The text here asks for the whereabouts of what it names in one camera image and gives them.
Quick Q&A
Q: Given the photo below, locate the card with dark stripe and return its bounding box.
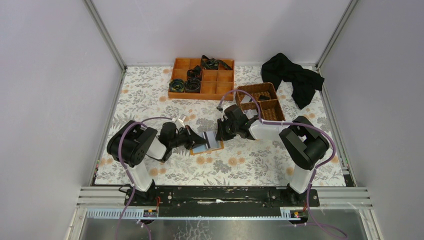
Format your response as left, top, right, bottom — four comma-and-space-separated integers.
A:
203, 131, 220, 149

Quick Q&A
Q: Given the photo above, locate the brown wicker basket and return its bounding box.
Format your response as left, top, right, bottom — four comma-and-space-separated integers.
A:
235, 82, 286, 121

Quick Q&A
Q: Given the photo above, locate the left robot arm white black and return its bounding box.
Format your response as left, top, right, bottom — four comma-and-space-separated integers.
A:
106, 120, 208, 192

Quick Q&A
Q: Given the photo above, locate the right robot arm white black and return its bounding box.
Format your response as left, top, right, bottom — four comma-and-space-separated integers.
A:
216, 104, 335, 194

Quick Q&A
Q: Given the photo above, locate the silver card in basket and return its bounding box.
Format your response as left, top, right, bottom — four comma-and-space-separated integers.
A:
240, 95, 253, 104

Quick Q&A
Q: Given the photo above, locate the black card in basket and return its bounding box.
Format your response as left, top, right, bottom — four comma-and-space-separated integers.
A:
258, 95, 271, 101

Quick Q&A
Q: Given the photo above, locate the floral patterned table mat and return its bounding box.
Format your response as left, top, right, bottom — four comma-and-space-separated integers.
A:
94, 66, 346, 187

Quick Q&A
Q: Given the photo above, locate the orange wooden divided tray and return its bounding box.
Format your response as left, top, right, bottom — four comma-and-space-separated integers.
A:
167, 55, 235, 101

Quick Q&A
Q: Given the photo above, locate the rolled dark belt left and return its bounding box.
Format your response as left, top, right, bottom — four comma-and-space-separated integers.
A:
168, 78, 186, 93

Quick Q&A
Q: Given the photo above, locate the rolled black belt middle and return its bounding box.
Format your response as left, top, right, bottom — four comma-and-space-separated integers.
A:
185, 78, 202, 93

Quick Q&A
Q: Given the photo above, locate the rolled black belt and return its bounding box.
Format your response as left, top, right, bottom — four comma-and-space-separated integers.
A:
185, 78, 202, 93
186, 65, 202, 80

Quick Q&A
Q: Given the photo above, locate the rolled black belt upper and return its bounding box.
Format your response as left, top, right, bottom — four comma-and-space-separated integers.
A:
186, 65, 202, 80

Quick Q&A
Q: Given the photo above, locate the loose dark belt top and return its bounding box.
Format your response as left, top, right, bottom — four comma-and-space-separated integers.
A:
200, 55, 233, 71

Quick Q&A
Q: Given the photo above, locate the black crumpled cloth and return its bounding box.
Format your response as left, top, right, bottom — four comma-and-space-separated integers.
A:
261, 52, 325, 109

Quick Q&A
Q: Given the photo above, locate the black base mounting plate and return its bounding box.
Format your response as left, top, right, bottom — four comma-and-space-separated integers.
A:
118, 184, 320, 218

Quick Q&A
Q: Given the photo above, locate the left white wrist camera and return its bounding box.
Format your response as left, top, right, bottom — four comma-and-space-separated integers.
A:
172, 114, 187, 130

